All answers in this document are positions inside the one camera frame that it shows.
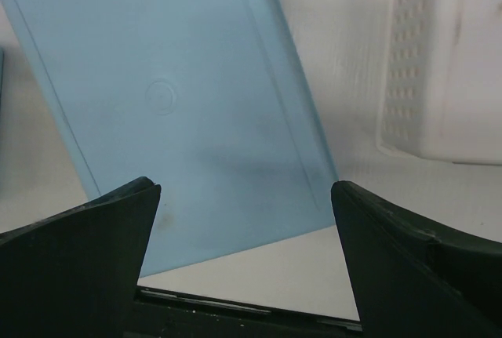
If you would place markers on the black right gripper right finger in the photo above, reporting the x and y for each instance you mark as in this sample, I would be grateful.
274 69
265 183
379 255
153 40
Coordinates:
412 276

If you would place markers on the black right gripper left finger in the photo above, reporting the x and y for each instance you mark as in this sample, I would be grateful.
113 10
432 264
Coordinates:
74 274

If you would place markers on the white perforated plastic basket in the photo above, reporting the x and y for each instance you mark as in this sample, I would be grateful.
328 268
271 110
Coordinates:
441 96

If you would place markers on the blue plastic basket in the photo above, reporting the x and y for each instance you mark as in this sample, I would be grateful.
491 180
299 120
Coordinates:
2 61
207 98

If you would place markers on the blue bottom plastic basket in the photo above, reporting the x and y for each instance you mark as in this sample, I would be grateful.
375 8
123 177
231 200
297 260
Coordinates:
2 61

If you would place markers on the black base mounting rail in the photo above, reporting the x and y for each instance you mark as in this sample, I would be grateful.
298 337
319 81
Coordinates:
163 313

